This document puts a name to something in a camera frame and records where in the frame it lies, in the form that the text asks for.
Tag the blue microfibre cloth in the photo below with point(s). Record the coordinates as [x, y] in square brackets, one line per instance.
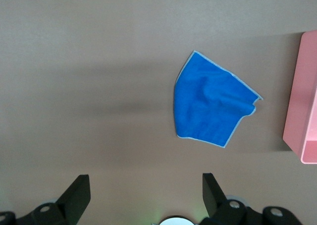
[210, 106]

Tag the pink plastic bin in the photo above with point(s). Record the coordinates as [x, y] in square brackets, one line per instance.
[301, 106]

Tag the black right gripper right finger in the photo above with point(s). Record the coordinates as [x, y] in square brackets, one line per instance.
[215, 202]

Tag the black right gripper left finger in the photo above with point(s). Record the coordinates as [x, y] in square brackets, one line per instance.
[74, 200]

